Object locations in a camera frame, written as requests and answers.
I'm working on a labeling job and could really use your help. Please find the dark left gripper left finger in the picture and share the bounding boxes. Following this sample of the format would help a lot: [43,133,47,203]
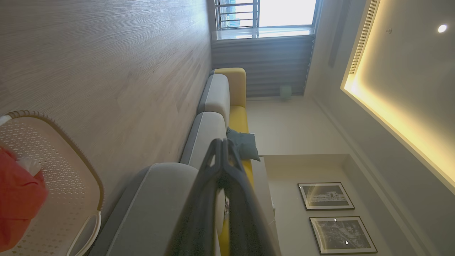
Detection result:
[167,139,223,256]

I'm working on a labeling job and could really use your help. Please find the red garment with white trim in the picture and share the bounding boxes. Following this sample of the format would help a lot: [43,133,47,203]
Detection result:
[0,146,49,251]

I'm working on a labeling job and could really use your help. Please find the grey pleated curtain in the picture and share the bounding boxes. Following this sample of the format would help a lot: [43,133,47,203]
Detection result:
[211,34,316,98]

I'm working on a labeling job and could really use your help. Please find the large black framed picture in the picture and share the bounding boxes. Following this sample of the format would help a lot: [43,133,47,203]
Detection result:
[309,215,378,255]

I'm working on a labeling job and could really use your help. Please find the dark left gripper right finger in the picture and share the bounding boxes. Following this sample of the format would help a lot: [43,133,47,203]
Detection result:
[223,139,281,256]

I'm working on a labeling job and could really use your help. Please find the window with metal railing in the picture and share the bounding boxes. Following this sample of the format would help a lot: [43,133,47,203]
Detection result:
[213,0,322,39]

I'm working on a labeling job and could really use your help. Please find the cream perforated laundry basket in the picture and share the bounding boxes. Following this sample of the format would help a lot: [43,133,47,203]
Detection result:
[0,110,105,256]

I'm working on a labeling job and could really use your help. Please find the grey and yellow sofa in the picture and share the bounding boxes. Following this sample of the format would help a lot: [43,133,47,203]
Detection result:
[89,68,281,256]

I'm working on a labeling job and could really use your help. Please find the long ceiling air vent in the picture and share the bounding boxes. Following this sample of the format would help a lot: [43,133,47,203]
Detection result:
[349,0,380,75]

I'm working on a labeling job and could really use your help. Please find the small black framed picture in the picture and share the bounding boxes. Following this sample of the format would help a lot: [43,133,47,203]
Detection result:
[298,182,355,211]

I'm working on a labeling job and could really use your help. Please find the teal throw cushion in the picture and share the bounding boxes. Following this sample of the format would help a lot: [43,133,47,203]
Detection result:
[226,127,261,162]

